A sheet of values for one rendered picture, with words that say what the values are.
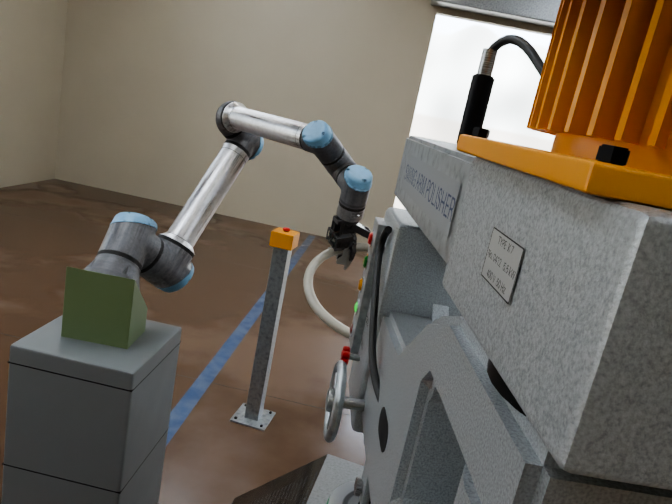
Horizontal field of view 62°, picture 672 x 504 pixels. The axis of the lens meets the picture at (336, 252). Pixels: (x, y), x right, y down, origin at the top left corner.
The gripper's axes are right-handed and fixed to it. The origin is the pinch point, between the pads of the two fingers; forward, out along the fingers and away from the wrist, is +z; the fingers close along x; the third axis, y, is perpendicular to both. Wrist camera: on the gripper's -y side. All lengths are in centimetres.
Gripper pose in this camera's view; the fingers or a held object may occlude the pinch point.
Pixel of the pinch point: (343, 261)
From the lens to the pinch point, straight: 200.1
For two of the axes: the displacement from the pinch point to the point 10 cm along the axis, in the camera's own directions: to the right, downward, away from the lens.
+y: -8.8, 1.4, -4.6
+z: -1.8, 7.8, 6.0
